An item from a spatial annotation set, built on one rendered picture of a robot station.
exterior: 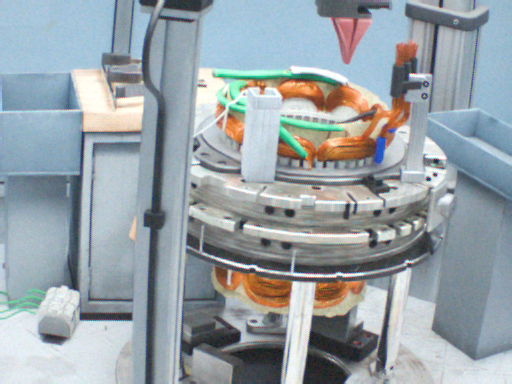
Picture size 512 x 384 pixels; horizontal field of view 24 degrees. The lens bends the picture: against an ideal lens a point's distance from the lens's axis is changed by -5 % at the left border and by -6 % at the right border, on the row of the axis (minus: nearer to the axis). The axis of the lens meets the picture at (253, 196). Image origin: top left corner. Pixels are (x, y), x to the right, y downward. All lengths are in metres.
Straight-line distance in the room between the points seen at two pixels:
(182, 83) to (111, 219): 0.76
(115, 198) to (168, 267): 0.70
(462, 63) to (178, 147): 0.97
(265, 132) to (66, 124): 0.37
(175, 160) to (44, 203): 0.75
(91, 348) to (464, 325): 0.49
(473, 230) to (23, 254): 0.58
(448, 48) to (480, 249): 0.33
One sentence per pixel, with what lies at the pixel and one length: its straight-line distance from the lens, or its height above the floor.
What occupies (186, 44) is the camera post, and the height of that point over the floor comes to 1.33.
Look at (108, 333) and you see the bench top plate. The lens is 1.59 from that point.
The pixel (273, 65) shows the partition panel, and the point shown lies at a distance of 3.72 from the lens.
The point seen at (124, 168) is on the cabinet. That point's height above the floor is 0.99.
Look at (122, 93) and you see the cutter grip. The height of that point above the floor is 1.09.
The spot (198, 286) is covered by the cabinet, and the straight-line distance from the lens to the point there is 1.62.
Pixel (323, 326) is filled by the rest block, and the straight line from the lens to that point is 1.54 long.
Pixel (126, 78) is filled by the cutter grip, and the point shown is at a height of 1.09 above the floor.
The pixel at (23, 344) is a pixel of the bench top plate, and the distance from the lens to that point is 1.55.
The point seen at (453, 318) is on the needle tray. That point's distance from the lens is 1.63.
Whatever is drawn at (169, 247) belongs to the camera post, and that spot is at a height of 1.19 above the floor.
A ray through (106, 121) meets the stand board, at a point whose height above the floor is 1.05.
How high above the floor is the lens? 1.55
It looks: 22 degrees down
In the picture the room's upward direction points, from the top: 5 degrees clockwise
